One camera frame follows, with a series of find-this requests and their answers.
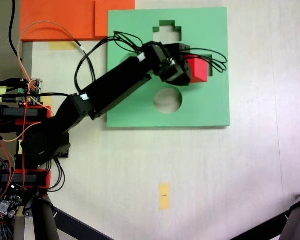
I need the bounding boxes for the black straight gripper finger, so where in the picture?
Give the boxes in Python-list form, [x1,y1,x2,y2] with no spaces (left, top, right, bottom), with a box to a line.
[175,42,192,60]

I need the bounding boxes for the red square block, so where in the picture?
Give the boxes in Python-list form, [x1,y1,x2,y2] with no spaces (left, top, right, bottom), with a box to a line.
[183,56,211,85]

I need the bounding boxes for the green shape sorter board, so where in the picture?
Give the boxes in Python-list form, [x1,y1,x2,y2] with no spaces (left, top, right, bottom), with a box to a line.
[106,6,231,130]

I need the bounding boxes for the yellow tape strip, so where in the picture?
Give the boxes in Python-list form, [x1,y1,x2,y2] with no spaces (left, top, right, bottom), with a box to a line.
[48,41,79,51]
[43,96,54,110]

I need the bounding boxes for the yellow tape marker with line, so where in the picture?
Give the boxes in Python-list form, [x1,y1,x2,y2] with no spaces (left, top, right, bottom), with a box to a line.
[158,182,172,210]

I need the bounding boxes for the flat orange foam slab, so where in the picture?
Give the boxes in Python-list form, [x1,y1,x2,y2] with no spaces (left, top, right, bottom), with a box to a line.
[19,0,109,42]

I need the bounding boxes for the motor driver circuit board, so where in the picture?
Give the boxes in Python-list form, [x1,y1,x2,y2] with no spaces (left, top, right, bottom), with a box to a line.
[17,77,45,109]

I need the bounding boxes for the black tripod brace bar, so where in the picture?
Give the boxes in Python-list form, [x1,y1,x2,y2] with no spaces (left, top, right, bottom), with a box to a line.
[51,206,115,240]
[229,214,292,240]

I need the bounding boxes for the black tripod leg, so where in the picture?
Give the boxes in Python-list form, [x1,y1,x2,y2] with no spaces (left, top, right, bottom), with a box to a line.
[23,193,61,240]
[279,187,300,240]

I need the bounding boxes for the black power converter board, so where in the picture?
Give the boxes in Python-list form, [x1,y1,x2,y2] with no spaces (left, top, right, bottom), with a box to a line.
[0,183,26,222]

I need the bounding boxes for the black gripper motor cable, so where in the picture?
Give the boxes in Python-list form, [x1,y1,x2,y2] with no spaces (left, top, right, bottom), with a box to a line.
[179,47,228,74]

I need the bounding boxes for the black arm extension cable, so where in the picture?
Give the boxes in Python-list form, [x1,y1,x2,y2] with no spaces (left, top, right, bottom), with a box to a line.
[74,31,144,94]

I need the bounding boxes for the black base motor cable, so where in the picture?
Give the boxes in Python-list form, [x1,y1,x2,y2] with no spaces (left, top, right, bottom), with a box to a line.
[38,92,73,99]

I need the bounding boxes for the long thin orange wire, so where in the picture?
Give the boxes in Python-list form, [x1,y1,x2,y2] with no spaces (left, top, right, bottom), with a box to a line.
[16,20,79,85]

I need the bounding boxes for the black looped base cable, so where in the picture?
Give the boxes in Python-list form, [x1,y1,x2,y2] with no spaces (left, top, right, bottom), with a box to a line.
[46,157,66,193]

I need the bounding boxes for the thin red wire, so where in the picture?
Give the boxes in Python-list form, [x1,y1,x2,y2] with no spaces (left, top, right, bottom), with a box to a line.
[22,101,29,191]

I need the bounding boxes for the black power cable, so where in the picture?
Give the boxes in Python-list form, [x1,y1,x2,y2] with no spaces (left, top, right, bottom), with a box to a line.
[0,77,22,89]

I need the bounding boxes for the black usb cable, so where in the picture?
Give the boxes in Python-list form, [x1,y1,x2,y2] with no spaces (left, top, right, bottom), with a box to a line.
[0,93,23,103]

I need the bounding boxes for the thick black cable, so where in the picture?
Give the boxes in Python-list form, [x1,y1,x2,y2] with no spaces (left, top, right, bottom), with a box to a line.
[8,0,20,58]

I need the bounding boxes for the short thin orange wire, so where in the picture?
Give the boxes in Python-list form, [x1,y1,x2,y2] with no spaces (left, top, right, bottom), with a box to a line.
[0,119,45,144]

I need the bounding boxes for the braided grey cable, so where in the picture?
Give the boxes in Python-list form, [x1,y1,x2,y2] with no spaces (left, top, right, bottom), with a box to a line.
[0,221,13,240]

